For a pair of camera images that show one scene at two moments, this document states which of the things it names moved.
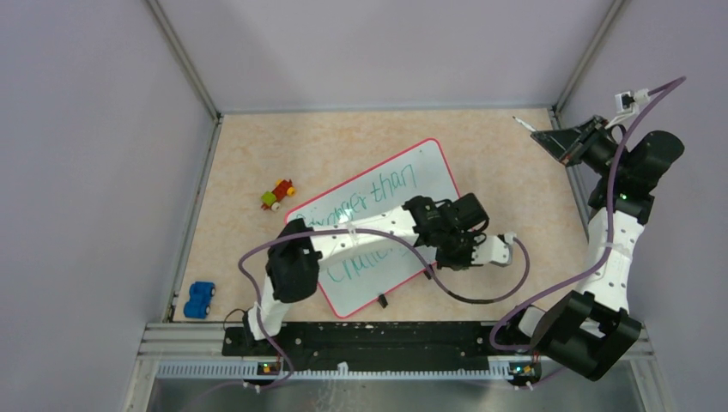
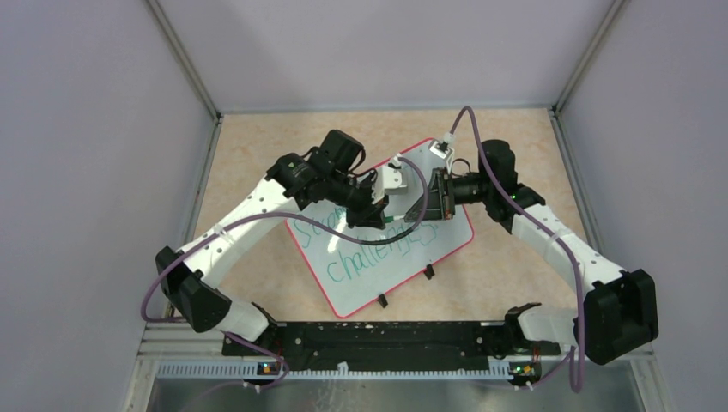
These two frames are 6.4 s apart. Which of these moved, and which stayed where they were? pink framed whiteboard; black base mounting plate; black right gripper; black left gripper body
Moved: black left gripper body; black right gripper
Stayed: black base mounting plate; pink framed whiteboard
